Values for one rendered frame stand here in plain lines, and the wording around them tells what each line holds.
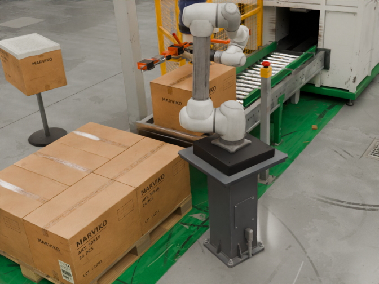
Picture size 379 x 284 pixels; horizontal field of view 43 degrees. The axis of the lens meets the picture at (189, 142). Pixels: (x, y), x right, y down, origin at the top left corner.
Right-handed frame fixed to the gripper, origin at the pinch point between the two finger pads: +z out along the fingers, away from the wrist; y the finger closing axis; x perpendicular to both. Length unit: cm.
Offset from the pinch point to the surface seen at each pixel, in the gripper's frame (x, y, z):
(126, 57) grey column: 61, 36, 116
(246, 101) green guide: 65, 60, -9
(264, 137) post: 45, 78, -36
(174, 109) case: -4.8, 44.1, 15.1
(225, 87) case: 38, 38, -5
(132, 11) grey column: 68, -6, 109
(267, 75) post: 44, 25, -38
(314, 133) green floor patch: 148, 119, -42
